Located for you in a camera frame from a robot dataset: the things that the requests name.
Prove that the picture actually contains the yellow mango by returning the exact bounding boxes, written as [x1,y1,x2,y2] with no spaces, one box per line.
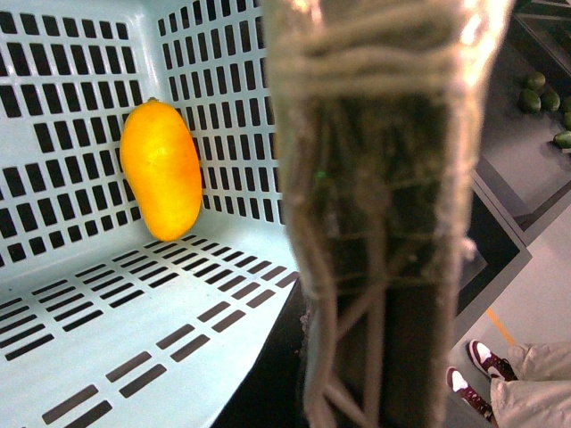
[120,98,203,242]

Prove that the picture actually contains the grey basket handle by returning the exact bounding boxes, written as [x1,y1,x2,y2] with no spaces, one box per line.
[261,1,513,427]

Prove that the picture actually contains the light blue plastic basket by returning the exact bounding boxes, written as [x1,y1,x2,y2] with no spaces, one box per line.
[1,1,303,427]

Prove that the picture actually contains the red white shoe left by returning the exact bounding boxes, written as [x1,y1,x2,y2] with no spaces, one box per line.
[446,366,494,423]

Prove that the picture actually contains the red white shoe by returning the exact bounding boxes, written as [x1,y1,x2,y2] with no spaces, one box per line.
[467,340,517,382]
[446,366,494,423]

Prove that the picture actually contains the red white shoe right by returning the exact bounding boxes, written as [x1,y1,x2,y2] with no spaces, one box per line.
[467,340,517,382]

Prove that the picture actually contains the green avocado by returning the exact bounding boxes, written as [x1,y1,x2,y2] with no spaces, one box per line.
[517,88,542,114]

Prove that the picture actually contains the beige trousers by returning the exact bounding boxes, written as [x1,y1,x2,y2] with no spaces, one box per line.
[491,342,570,428]

